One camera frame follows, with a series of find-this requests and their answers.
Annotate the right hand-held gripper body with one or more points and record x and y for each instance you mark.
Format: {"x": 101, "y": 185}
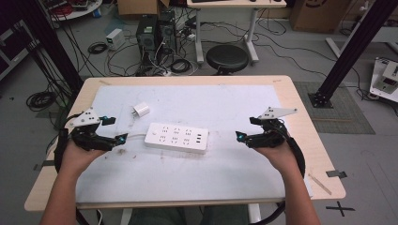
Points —
{"x": 269, "y": 134}

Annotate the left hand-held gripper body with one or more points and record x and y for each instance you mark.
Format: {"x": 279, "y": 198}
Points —
{"x": 87, "y": 139}

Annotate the white charger plug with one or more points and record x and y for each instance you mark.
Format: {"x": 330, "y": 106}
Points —
{"x": 141, "y": 110}

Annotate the white power strip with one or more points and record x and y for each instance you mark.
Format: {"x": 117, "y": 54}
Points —
{"x": 176, "y": 137}

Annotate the person's left hand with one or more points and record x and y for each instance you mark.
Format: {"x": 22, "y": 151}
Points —
{"x": 78, "y": 159}

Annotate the person's right hand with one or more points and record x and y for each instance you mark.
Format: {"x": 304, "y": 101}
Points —
{"x": 277, "y": 157}

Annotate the light wooden table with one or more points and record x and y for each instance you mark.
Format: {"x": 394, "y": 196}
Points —
{"x": 306, "y": 146}

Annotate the white table mat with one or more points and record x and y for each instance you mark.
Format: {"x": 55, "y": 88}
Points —
{"x": 187, "y": 175}

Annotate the black round stool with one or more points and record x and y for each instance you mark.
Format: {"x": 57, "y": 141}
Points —
{"x": 227, "y": 57}

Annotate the thin wooden stick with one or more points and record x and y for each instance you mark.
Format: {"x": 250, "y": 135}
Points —
{"x": 319, "y": 184}

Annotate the grey tape piece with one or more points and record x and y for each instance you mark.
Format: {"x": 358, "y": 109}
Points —
{"x": 336, "y": 174}

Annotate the grey floor mat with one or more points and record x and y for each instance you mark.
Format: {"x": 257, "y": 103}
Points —
{"x": 344, "y": 109}

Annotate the person's right leg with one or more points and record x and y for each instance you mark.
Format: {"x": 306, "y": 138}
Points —
{"x": 223, "y": 215}

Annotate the person's leg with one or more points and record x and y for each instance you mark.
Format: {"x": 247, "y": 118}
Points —
{"x": 223, "y": 215}
{"x": 159, "y": 217}

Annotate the white power supply box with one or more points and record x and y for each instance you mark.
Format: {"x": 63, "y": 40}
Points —
{"x": 115, "y": 39}

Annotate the person's left leg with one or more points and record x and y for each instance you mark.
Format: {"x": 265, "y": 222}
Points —
{"x": 159, "y": 217}

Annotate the black computer tower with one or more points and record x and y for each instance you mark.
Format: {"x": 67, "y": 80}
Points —
{"x": 147, "y": 39}
{"x": 167, "y": 31}

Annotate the round white table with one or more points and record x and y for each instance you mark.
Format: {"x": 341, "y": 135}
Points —
{"x": 75, "y": 9}

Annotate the grey metal rack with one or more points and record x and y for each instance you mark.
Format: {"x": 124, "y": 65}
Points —
{"x": 15, "y": 47}

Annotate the white desk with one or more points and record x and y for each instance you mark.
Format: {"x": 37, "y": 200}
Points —
{"x": 237, "y": 3}

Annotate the large cardboard box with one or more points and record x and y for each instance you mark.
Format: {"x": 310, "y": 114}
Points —
{"x": 319, "y": 15}

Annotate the white device on floor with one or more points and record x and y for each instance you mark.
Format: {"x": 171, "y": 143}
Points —
{"x": 386, "y": 79}

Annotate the black metal frame post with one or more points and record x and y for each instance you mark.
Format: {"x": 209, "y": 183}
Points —
{"x": 350, "y": 53}
{"x": 53, "y": 47}

